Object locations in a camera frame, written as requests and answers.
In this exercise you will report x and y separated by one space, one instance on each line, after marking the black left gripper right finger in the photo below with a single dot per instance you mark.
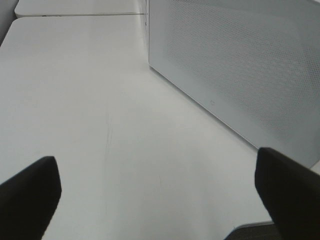
290 193

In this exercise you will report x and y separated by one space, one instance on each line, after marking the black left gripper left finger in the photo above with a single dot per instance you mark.
29 199

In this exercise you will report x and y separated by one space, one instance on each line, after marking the white microwave door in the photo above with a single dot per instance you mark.
253 64

